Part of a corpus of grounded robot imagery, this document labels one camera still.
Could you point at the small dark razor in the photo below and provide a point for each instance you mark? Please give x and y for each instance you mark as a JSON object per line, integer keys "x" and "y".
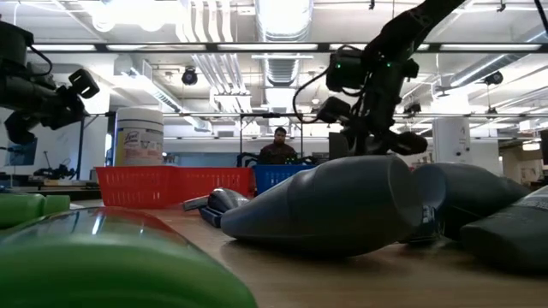
{"x": 212, "y": 217}
{"x": 429, "y": 222}

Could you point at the person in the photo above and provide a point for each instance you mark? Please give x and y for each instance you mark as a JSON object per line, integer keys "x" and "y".
{"x": 278, "y": 154}

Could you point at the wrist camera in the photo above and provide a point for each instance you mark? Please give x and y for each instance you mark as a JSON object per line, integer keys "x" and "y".
{"x": 83, "y": 83}
{"x": 334, "y": 110}

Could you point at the black ceiling spotlight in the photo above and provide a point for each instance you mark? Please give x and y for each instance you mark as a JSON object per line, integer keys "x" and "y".
{"x": 494, "y": 78}
{"x": 413, "y": 109}
{"x": 189, "y": 77}

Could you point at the green travel bottle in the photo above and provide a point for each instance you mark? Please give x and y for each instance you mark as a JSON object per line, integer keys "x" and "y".
{"x": 25, "y": 209}
{"x": 107, "y": 265}

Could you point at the grey travel bottle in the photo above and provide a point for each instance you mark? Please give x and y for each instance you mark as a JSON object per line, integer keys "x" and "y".
{"x": 479, "y": 197}
{"x": 229, "y": 199}
{"x": 334, "y": 205}

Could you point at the black computer monitor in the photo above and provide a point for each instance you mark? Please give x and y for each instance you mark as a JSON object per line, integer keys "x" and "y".
{"x": 338, "y": 147}

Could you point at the dark toiletry bottle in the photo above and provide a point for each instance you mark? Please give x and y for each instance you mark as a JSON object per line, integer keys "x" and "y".
{"x": 509, "y": 235}

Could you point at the silver ventilation duct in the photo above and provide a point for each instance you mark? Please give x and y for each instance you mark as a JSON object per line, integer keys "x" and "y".
{"x": 282, "y": 70}

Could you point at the black aluminium table frame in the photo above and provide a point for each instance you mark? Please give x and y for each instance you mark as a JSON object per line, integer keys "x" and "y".
{"x": 81, "y": 193}

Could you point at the black background robot arm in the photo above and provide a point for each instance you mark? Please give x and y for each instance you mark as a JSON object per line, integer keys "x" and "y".
{"x": 55, "y": 172}

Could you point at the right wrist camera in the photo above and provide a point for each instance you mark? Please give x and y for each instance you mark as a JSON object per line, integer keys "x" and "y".
{"x": 334, "y": 110}

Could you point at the white column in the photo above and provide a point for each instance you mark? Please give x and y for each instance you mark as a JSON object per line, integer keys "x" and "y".
{"x": 451, "y": 141}

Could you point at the black overhead frame bar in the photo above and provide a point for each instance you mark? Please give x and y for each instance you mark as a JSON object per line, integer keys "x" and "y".
{"x": 434, "y": 47}

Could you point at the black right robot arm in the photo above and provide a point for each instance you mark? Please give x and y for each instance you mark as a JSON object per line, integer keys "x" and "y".
{"x": 406, "y": 30}

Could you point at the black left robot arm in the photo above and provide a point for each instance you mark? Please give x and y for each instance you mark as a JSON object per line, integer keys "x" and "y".
{"x": 17, "y": 92}

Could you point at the blue plastic basket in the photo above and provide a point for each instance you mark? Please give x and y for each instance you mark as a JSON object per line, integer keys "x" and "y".
{"x": 274, "y": 177}

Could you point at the black vertical post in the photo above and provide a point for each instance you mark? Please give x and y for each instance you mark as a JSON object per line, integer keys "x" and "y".
{"x": 81, "y": 145}

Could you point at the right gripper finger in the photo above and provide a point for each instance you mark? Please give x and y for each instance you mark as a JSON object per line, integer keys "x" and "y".
{"x": 409, "y": 144}
{"x": 359, "y": 145}

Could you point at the blue screen monitor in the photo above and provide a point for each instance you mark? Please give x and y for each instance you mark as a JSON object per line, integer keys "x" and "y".
{"x": 21, "y": 156}

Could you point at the white disinfecting wipes canister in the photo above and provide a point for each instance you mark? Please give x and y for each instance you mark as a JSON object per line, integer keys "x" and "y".
{"x": 139, "y": 137}

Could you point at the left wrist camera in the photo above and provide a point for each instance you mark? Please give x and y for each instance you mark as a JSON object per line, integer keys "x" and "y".
{"x": 83, "y": 83}

